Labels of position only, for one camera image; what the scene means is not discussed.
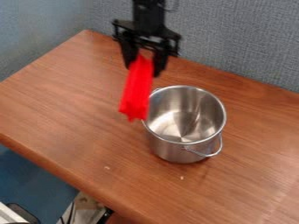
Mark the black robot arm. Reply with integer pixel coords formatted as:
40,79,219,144
112,0,182,77

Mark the red plastic block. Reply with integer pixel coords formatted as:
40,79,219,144
119,54,154,122

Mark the table leg frame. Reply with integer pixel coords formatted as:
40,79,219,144
56,192,114,224

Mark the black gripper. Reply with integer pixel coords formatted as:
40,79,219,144
112,3,182,77

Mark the metal pot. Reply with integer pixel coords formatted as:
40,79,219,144
143,85,227,164

